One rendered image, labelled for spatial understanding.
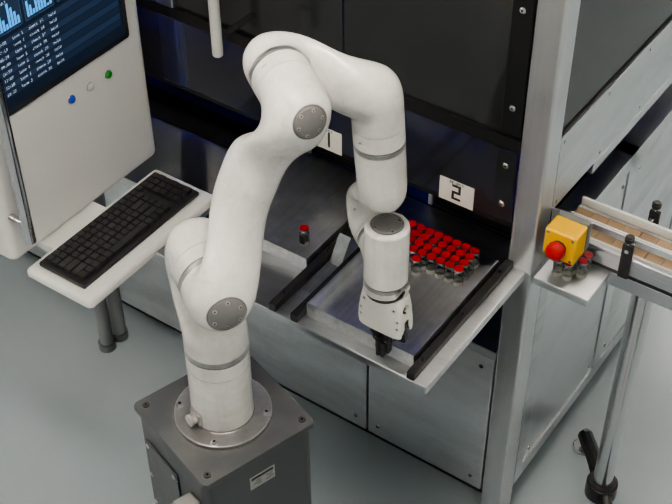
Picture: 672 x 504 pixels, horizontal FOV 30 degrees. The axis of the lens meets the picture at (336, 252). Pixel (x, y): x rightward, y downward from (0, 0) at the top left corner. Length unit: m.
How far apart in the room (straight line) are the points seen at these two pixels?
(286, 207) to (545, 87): 0.73
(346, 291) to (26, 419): 1.33
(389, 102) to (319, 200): 0.86
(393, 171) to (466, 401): 1.08
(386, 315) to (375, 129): 0.45
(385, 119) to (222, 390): 0.61
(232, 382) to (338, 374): 1.05
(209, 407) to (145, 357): 1.43
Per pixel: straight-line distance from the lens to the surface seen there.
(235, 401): 2.36
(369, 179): 2.14
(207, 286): 2.10
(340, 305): 2.62
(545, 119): 2.47
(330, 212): 2.84
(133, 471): 3.50
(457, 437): 3.22
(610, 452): 3.20
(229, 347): 2.25
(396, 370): 2.50
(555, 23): 2.35
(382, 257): 2.27
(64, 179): 2.94
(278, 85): 1.94
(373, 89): 2.03
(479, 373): 3.01
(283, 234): 2.79
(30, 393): 3.75
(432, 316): 2.60
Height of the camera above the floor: 2.71
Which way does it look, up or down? 42 degrees down
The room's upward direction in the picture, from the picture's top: 1 degrees counter-clockwise
